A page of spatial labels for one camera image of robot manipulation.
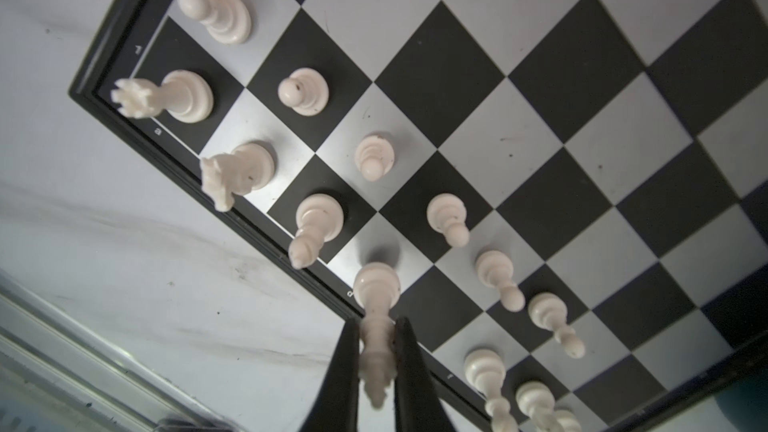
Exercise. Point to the aluminium front rail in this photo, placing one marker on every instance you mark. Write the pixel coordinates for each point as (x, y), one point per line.
(62, 373)

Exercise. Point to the white chess rook corner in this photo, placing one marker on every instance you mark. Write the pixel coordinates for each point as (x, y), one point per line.
(184, 94)

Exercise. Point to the white chess pawn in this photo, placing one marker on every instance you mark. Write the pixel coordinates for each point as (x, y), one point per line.
(227, 21)
(447, 214)
(305, 91)
(374, 157)
(549, 312)
(495, 270)

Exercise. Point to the white chess bishop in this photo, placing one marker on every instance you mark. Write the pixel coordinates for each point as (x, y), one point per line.
(319, 219)

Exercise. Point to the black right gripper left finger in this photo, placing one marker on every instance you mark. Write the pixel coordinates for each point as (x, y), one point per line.
(336, 404)

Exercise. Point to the teal plastic tray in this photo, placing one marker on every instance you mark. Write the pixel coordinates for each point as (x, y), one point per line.
(741, 406)

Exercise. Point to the black white chessboard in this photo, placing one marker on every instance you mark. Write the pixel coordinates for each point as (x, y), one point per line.
(614, 150)

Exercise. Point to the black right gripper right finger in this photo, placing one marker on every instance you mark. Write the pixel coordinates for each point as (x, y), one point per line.
(417, 405)

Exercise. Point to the white chess piece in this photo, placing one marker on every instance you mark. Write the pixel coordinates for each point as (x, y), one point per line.
(485, 371)

